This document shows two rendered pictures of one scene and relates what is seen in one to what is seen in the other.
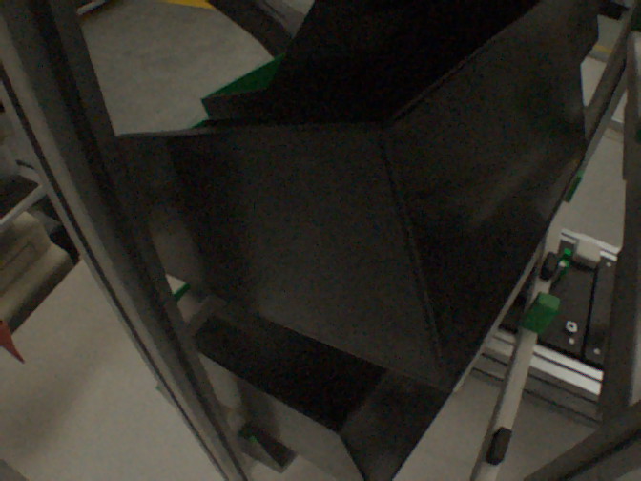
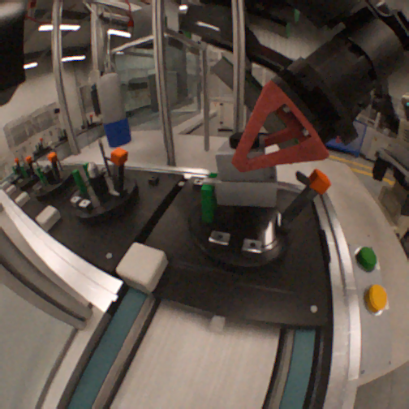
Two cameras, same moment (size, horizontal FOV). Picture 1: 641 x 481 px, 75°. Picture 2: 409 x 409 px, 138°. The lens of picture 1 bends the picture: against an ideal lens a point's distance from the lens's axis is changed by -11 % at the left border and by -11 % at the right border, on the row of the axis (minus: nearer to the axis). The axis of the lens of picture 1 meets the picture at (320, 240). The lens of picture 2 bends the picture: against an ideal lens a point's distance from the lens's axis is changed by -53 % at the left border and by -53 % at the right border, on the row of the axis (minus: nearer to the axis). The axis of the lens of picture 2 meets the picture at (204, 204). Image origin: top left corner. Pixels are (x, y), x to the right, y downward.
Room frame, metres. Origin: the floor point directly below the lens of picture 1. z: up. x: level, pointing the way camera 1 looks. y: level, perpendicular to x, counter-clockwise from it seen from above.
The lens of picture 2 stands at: (0.73, -0.20, 1.14)
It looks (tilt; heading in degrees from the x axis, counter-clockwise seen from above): 40 degrees down; 171
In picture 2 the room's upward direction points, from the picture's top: 2 degrees counter-clockwise
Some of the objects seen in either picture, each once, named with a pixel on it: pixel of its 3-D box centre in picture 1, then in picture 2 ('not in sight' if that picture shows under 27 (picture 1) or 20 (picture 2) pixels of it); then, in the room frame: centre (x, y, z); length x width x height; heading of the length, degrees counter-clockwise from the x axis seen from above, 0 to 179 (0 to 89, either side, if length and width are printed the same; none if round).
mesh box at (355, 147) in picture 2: not in sight; (337, 131); (-2.34, 3.90, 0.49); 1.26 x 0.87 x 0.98; 68
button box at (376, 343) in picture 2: not in sight; (362, 307); (0.76, 0.02, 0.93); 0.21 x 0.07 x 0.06; 153
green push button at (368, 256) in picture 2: not in sight; (365, 259); (0.70, 0.05, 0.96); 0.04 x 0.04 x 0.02
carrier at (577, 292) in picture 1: (535, 258); (97, 181); (0.47, -0.36, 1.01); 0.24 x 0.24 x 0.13; 63
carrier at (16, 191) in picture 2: not in sight; (28, 170); (0.24, -0.80, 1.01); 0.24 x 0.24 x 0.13; 63
